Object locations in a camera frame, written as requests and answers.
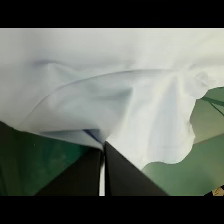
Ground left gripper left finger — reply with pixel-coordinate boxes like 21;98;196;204
35;147;105;197

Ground white shirt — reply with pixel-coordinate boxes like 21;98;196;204
0;28;224;197

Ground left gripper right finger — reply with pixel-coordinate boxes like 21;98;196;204
103;141;170;197

